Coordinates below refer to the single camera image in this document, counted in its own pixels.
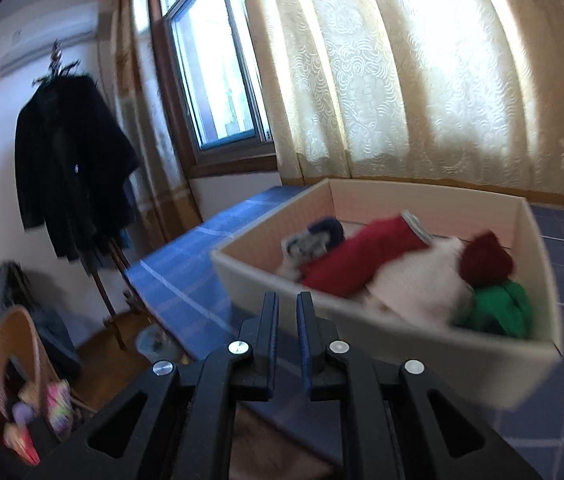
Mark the cream patterned curtain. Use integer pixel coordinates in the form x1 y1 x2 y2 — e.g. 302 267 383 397
234 0 564 206

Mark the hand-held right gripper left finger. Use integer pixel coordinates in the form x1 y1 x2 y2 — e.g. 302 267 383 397
24 291 279 480

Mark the light blue bin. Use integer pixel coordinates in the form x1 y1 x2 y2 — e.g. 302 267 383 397
136 324 183 363

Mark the blue checked tablecloth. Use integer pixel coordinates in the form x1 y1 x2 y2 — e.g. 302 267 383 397
124 185 564 480

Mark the red underwear grey waistband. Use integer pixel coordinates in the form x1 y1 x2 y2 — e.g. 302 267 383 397
302 212 435 298

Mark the white cardboard box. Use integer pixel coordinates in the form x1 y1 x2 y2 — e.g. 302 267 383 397
210 177 563 411

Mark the dark red knitted underwear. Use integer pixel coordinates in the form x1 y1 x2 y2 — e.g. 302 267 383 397
458 230 515 288

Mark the dark blue underwear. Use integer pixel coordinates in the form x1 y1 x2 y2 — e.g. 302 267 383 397
309 216 347 251

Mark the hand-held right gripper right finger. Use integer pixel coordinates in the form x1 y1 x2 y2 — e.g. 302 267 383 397
297 291 543 480

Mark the narrow brown beige curtain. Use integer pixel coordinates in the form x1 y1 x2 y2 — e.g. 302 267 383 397
109 0 203 251

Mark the colourful cloth bundle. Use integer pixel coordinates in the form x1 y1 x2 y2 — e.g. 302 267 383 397
2 379 74 467

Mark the wooden coat rack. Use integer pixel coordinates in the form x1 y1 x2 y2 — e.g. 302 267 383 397
32 40 130 352

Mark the grey clothes pile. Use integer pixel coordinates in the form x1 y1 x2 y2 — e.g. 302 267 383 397
0 260 81 383

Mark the green underwear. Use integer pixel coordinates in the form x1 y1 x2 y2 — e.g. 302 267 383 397
454 280 535 338

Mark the black coat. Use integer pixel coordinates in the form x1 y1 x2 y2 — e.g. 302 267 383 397
14 74 141 262

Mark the white air conditioner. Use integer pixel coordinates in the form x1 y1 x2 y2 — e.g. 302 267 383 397
0 1 100 79

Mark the wooden framed window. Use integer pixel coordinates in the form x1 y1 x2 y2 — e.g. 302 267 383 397
147 0 277 178

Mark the plain white underwear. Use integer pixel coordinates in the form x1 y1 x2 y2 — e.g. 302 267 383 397
362 235 475 333

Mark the white printed underwear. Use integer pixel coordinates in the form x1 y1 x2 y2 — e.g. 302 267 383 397
276 230 335 281

